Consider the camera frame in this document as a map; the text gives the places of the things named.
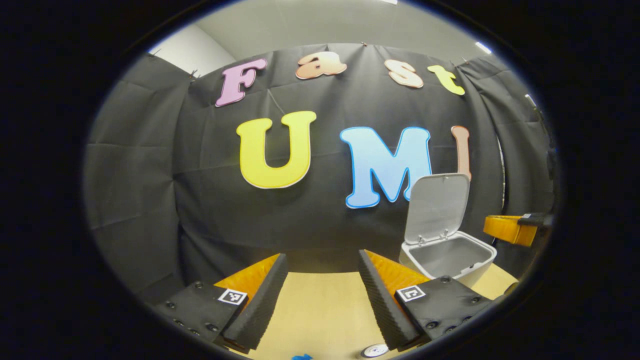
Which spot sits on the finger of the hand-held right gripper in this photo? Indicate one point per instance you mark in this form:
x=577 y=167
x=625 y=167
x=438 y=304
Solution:
x=510 y=229

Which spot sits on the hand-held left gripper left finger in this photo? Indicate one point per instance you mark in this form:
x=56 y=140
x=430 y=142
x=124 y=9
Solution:
x=265 y=310

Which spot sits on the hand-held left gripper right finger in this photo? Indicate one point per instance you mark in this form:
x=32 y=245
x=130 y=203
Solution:
x=382 y=310

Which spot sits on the blue paper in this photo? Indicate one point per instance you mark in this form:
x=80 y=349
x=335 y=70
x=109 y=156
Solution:
x=302 y=357

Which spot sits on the white desktop garbage bin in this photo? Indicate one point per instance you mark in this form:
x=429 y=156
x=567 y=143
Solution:
x=440 y=205

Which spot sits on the wooden desktop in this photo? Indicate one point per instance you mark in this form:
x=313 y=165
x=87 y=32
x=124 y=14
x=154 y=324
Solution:
x=325 y=310

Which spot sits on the black backdrop cloth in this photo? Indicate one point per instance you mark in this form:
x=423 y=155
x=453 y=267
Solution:
x=350 y=100

